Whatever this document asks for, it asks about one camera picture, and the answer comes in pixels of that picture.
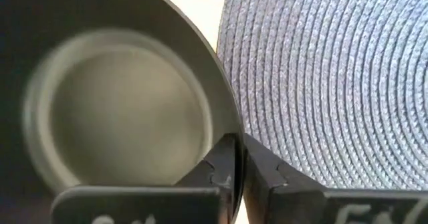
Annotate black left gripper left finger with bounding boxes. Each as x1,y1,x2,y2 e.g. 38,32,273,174
50,132,237,224

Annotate round woven grey-blue placemat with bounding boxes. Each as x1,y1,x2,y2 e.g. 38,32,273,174
216,0,428,191

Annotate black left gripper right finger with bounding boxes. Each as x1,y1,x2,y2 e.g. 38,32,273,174
243,133,428,224

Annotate black bowl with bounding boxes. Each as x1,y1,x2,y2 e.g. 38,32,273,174
0,0,245,224

